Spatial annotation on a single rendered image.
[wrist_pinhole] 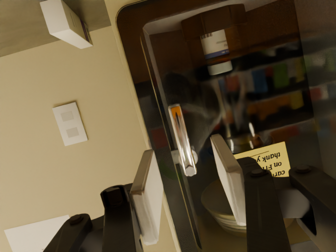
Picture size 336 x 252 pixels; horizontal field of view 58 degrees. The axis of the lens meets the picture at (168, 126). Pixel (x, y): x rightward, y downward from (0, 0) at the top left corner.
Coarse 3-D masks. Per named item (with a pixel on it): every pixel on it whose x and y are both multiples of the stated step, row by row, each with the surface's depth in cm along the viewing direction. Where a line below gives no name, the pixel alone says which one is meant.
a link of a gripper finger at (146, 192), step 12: (144, 156) 20; (144, 168) 17; (156, 168) 20; (144, 180) 16; (156, 180) 19; (132, 192) 15; (144, 192) 15; (156, 192) 18; (132, 204) 15; (144, 204) 15; (156, 204) 17; (144, 216) 15; (156, 216) 16; (144, 228) 15; (156, 228) 15; (144, 240) 15; (156, 240) 15
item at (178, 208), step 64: (192, 0) 37; (256, 0) 37; (320, 0) 37; (128, 64) 39; (192, 64) 39; (256, 64) 38; (320, 64) 38; (192, 128) 40; (256, 128) 40; (320, 128) 40; (192, 192) 42
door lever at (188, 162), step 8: (176, 104) 35; (176, 112) 35; (176, 120) 35; (184, 120) 35; (176, 128) 35; (184, 128) 35; (176, 136) 35; (184, 136) 35; (184, 144) 36; (184, 152) 36; (192, 152) 37; (184, 160) 36; (192, 160) 36; (184, 168) 36; (192, 168) 36
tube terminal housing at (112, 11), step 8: (104, 0) 38; (112, 0) 38; (120, 0) 38; (128, 0) 38; (136, 0) 38; (112, 8) 39; (112, 16) 39; (112, 24) 39; (120, 48) 40; (120, 56) 40; (128, 72) 40; (128, 80) 40; (136, 104) 41; (144, 128) 42; (144, 136) 42; (168, 216) 44; (176, 240) 45; (176, 248) 45
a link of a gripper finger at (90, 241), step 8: (128, 184) 18; (128, 192) 17; (96, 224) 14; (136, 224) 14; (88, 232) 13; (96, 232) 13; (88, 240) 13; (96, 240) 13; (80, 248) 13; (88, 248) 13; (96, 248) 14
